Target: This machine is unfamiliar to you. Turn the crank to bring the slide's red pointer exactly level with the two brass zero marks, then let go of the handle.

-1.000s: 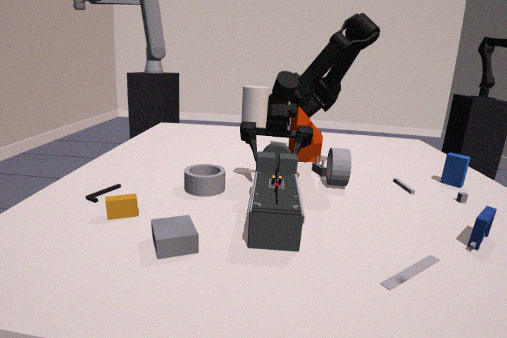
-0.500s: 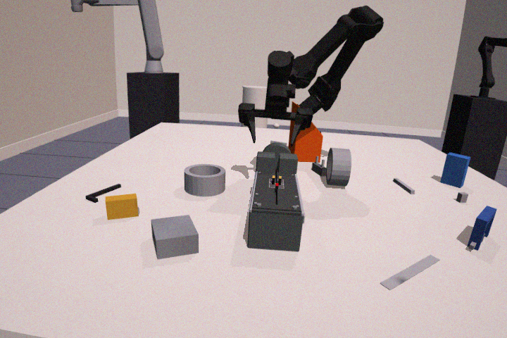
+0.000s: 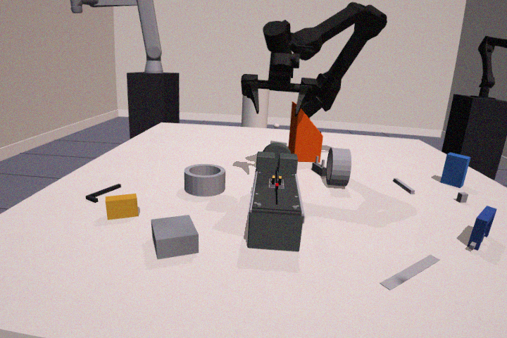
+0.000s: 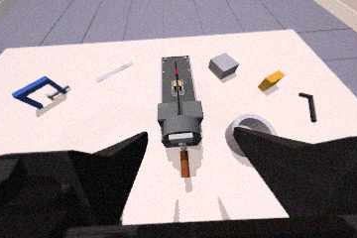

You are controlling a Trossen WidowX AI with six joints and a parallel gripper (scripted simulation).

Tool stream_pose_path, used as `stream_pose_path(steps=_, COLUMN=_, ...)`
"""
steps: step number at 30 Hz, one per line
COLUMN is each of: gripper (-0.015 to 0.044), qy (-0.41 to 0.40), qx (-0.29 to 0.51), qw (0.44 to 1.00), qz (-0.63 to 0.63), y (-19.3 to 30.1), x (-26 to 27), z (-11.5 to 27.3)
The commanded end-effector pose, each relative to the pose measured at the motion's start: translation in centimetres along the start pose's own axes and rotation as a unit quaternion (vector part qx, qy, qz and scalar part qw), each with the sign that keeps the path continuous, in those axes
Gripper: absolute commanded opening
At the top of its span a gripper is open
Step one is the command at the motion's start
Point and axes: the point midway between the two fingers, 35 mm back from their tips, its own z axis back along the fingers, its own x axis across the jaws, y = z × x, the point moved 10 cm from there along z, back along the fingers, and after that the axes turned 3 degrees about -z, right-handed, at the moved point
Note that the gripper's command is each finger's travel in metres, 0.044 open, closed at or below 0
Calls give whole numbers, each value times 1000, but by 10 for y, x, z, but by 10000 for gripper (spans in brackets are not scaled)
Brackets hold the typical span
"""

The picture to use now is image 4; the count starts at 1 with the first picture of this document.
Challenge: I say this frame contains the grey flat bar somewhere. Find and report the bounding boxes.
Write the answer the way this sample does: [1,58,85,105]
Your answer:
[96,61,133,82]

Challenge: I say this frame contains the grey hollow cylinder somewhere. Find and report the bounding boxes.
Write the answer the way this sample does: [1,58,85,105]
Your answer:
[225,114,277,158]

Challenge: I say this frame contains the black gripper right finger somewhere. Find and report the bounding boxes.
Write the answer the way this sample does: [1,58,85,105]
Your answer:
[233,127,357,217]

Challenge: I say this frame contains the black l-shaped bar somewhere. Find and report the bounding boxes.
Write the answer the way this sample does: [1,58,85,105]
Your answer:
[298,92,317,122]

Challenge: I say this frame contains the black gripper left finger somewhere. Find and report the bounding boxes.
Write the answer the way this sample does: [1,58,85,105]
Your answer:
[0,131,149,227]

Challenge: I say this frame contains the brown-yellow box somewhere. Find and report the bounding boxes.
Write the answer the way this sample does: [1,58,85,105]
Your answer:
[257,71,285,91]

